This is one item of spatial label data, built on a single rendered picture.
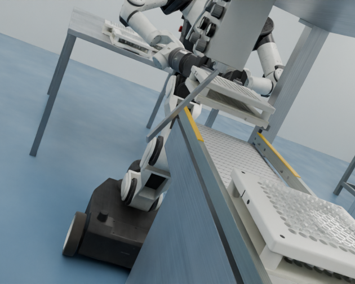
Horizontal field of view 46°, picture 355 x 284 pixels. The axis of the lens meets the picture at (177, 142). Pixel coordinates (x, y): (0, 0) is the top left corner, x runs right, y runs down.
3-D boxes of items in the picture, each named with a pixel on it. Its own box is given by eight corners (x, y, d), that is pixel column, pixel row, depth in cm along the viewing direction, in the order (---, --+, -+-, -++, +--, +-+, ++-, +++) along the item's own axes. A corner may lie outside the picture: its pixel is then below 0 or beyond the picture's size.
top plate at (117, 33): (111, 30, 271) (112, 27, 270) (146, 44, 279) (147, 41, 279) (115, 36, 249) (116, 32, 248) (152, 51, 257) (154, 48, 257)
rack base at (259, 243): (217, 198, 80) (223, 187, 79) (325, 235, 85) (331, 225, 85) (252, 281, 57) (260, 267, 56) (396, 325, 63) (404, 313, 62)
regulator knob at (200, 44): (192, 48, 113) (199, 33, 112) (201, 52, 113) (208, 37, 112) (194, 50, 110) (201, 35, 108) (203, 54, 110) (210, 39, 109)
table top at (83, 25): (72, 9, 378) (74, 5, 377) (182, 54, 414) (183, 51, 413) (66, 32, 242) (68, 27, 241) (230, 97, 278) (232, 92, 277)
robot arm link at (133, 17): (149, 30, 159) (116, -4, 163) (141, 49, 167) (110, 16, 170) (168, 22, 166) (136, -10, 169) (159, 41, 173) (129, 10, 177)
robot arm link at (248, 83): (225, 87, 169) (250, 92, 176) (231, 65, 167) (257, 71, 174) (216, 83, 174) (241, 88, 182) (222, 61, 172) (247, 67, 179)
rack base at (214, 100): (184, 83, 148) (187, 76, 147) (245, 107, 154) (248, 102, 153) (195, 101, 125) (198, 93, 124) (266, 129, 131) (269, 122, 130)
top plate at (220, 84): (190, 70, 147) (192, 64, 146) (251, 95, 152) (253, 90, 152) (201, 85, 124) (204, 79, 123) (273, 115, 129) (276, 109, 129)
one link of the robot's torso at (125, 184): (119, 186, 227) (128, 165, 224) (153, 198, 232) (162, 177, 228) (118, 205, 208) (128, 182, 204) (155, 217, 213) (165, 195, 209)
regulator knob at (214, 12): (208, 15, 109) (215, -2, 108) (217, 19, 109) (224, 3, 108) (211, 16, 106) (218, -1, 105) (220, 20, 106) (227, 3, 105)
